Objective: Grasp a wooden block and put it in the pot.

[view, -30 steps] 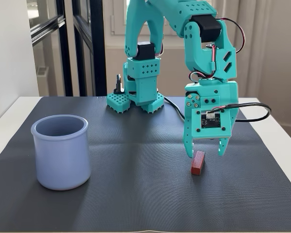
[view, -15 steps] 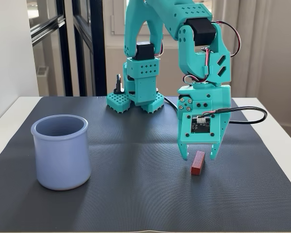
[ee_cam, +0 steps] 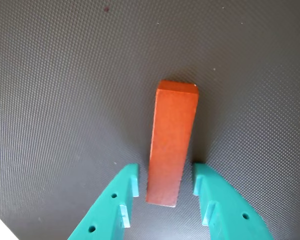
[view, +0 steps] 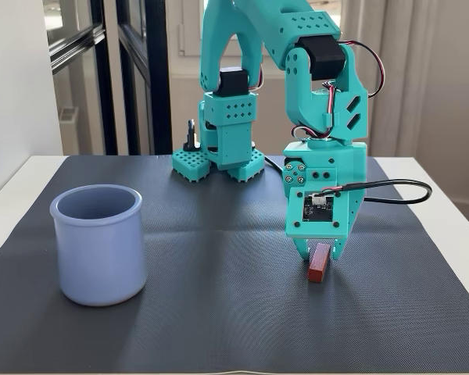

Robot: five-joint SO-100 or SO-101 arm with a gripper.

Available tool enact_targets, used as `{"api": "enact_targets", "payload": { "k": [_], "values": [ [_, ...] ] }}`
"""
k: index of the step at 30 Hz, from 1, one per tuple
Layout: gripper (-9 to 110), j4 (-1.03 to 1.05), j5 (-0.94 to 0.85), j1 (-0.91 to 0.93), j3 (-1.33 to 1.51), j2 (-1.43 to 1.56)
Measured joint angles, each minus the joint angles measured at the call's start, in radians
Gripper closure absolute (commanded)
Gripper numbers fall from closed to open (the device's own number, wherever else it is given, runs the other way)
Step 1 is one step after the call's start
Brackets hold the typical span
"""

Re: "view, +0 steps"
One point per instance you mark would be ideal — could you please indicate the lavender ceramic cup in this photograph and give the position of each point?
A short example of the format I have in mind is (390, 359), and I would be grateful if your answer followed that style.
(101, 254)

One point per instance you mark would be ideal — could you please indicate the red wooden block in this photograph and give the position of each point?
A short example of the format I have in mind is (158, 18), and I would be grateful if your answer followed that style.
(318, 267)

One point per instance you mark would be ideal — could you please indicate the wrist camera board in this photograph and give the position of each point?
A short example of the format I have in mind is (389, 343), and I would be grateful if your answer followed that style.
(316, 211)

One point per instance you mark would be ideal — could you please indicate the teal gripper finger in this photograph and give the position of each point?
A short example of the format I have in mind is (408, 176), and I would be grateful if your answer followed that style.
(337, 250)
(303, 248)

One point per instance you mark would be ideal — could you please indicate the white wall vent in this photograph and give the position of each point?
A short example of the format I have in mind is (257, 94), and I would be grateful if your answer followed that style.
(69, 114)

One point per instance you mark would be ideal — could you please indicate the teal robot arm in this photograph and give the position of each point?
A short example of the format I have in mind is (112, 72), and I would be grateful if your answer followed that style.
(258, 23)

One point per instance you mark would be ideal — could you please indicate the white curtain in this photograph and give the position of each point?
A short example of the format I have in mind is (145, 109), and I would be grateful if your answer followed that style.
(434, 58)

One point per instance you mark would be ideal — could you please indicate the dark grey mat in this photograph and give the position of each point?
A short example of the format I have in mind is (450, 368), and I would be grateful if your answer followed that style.
(219, 293)

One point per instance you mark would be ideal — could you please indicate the black framed glass door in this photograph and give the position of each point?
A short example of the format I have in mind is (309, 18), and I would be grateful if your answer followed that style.
(156, 78)
(101, 78)

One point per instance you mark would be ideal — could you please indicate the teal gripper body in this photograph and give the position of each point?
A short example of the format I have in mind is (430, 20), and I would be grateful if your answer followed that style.
(345, 164)

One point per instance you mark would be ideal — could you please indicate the white window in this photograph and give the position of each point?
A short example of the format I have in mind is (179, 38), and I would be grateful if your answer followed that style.
(189, 58)

